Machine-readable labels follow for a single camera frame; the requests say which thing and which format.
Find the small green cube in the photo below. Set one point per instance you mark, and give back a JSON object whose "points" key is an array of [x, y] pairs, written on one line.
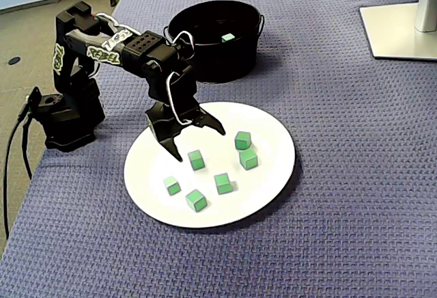
{"points": [[196, 201], [196, 160], [227, 37], [248, 159], [242, 140], [171, 185], [223, 184]]}

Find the black floor outlet cover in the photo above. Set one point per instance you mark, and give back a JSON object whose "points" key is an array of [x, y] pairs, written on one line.
{"points": [[14, 61]]}

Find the black metal bucket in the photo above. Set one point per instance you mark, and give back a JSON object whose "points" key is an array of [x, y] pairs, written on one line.
{"points": [[232, 62]]}

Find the black robot arm with stickers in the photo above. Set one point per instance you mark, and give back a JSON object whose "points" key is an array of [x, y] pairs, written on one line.
{"points": [[68, 113]]}

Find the white round plate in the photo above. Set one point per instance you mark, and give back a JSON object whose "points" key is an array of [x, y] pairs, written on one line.
{"points": [[239, 205]]}

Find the white monitor stand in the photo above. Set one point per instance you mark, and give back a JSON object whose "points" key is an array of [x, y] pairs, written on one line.
{"points": [[392, 35]]}

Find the blue waffle cloth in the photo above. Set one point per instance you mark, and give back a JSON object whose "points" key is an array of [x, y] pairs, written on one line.
{"points": [[341, 209]]}

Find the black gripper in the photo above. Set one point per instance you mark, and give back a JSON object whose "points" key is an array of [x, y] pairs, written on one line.
{"points": [[168, 124]]}

